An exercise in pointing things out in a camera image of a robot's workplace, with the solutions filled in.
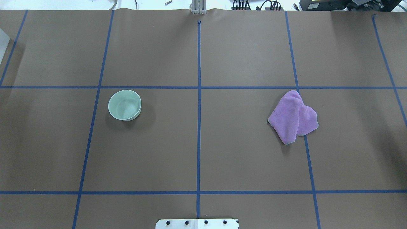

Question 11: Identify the mint green bowl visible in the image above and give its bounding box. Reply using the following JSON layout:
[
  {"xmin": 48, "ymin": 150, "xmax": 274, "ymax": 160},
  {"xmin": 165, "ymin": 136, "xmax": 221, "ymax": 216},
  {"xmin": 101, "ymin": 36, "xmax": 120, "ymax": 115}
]
[{"xmin": 108, "ymin": 90, "xmax": 141, "ymax": 121}]

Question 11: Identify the purple microfiber cloth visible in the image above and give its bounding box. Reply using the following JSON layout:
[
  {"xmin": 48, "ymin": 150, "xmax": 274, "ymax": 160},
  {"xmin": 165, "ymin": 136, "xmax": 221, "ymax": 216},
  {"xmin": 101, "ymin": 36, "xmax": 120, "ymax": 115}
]
[{"xmin": 268, "ymin": 90, "xmax": 319, "ymax": 145}]

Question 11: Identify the clear plastic bin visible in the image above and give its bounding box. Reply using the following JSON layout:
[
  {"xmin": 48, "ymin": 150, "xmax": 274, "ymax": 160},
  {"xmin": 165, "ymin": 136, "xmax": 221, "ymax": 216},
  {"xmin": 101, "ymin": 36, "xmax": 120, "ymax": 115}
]
[{"xmin": 0, "ymin": 29, "xmax": 10, "ymax": 63}]

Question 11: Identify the aluminium frame post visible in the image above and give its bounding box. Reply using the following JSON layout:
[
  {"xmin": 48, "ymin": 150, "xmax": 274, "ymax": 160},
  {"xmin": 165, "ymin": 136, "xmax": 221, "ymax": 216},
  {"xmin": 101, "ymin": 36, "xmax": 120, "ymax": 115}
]
[{"xmin": 190, "ymin": 0, "xmax": 207, "ymax": 15}]

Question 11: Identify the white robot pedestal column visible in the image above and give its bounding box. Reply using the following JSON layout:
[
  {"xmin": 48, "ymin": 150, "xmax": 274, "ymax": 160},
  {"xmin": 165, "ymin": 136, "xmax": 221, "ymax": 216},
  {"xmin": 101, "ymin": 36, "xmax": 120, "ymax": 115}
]
[{"xmin": 155, "ymin": 218, "xmax": 239, "ymax": 229}]

